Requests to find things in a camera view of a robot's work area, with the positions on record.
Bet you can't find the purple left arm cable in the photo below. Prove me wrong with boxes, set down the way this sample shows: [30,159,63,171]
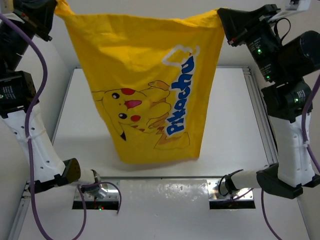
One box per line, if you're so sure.
[0,12,123,240]

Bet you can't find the aluminium table frame rail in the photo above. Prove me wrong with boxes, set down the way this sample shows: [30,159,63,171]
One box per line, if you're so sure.
[242,66,278,165]

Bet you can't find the white foam front cover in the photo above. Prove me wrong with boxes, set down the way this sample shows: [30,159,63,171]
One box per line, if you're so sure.
[35,179,309,240]

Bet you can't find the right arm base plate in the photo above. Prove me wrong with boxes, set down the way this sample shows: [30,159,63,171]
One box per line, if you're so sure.
[207,180,254,201]

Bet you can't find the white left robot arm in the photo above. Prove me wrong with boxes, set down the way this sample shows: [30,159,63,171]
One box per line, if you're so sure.
[0,0,101,195]

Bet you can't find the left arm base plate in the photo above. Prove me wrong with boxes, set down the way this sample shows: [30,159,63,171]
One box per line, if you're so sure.
[80,179,120,202]

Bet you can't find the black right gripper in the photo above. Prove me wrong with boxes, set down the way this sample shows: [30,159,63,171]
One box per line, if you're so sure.
[219,2,284,82]

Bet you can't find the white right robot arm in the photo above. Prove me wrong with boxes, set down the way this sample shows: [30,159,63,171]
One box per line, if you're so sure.
[217,0,320,199]

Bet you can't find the yellow cartoon pillowcase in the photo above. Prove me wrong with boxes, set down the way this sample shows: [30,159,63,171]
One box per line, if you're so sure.
[55,0,225,164]

